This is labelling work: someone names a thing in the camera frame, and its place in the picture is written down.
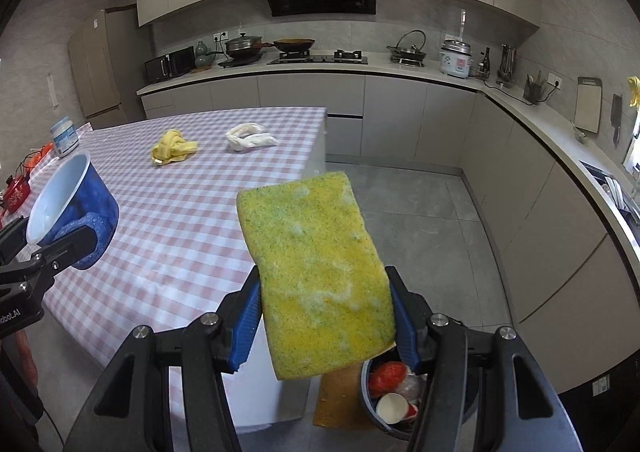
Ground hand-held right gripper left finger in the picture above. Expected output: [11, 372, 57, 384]
[62, 264, 263, 452]

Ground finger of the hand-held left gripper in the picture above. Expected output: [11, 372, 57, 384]
[0, 216, 28, 264]
[30, 213, 112, 278]

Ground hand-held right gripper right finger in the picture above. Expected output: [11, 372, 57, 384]
[385, 266, 583, 452]

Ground orange-red wrapper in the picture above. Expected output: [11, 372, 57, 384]
[369, 361, 407, 395]

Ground blue paper bowl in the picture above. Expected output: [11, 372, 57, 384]
[26, 149, 121, 270]

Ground red paper cup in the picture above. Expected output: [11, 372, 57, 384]
[376, 392, 420, 425]

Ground yellow-green sponge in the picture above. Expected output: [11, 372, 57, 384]
[236, 171, 398, 380]

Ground dark round trash bin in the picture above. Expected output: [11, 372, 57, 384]
[359, 342, 481, 443]

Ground person's left hand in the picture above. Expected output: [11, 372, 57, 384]
[15, 329, 40, 387]

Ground orange bag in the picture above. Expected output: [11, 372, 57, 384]
[25, 143, 55, 168]

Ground wooden floor board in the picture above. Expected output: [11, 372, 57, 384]
[312, 367, 376, 432]

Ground white tub with blue label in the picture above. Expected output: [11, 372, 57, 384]
[49, 117, 81, 158]

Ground yellow cloth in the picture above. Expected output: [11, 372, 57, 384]
[150, 128, 198, 167]

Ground beige refrigerator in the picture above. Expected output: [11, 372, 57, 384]
[67, 7, 146, 130]

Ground white cloth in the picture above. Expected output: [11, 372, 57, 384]
[225, 122, 278, 153]

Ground grey base cabinets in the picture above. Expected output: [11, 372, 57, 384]
[137, 69, 640, 398]

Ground black microwave oven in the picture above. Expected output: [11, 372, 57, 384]
[144, 45, 196, 84]

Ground kitchen sink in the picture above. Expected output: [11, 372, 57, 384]
[580, 159, 640, 243]

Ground dark pot with lid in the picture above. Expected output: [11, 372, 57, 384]
[224, 32, 266, 60]

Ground dark utensil holder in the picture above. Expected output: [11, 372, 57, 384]
[522, 72, 546, 105]

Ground white rice cooker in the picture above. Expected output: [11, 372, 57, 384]
[439, 38, 473, 79]

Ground black gas stove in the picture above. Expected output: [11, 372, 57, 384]
[266, 50, 370, 65]

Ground black wok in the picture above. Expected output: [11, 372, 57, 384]
[272, 37, 317, 54]

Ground grey cutting board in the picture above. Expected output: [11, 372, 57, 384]
[572, 76, 603, 134]

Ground black cleaver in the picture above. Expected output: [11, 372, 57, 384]
[611, 93, 623, 148]

